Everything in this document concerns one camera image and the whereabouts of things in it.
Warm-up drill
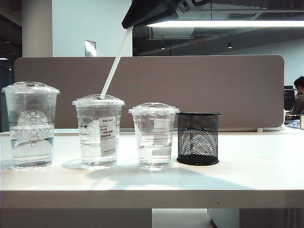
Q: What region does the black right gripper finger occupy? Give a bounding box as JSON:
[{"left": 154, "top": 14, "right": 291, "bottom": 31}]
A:
[{"left": 121, "top": 0, "right": 179, "bottom": 29}]

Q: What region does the brown desk partition panel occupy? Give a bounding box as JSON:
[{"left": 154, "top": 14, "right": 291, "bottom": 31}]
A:
[{"left": 13, "top": 55, "right": 285, "bottom": 131}]

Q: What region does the silver wall sign plaque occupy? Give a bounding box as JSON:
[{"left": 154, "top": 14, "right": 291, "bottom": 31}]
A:
[{"left": 84, "top": 39, "right": 97, "bottom": 58}]

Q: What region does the small clear plastic lidded cup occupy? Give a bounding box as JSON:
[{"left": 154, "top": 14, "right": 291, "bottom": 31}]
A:
[{"left": 128, "top": 102, "right": 181, "bottom": 171}]

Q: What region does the white linear ceiling light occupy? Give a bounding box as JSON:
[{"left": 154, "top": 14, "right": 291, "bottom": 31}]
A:
[{"left": 144, "top": 20, "right": 304, "bottom": 28}]

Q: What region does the medium clear cup with label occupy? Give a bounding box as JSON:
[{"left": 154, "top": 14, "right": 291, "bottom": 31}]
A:
[{"left": 72, "top": 94, "right": 125, "bottom": 170}]

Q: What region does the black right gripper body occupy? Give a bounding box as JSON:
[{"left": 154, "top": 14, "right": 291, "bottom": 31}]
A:
[{"left": 177, "top": 0, "right": 212, "bottom": 12}]

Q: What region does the black computer monitor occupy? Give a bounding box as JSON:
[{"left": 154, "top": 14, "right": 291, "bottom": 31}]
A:
[{"left": 283, "top": 85, "right": 296, "bottom": 111}]

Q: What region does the large clear plastic lidded cup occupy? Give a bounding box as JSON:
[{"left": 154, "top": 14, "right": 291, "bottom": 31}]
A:
[{"left": 1, "top": 81, "right": 60, "bottom": 170}]

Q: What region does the black mesh pen holder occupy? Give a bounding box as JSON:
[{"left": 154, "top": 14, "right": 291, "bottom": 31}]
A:
[{"left": 176, "top": 112, "right": 222, "bottom": 166}]

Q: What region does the white paper straw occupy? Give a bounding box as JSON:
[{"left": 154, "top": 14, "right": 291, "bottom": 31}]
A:
[{"left": 100, "top": 27, "right": 132, "bottom": 100}]

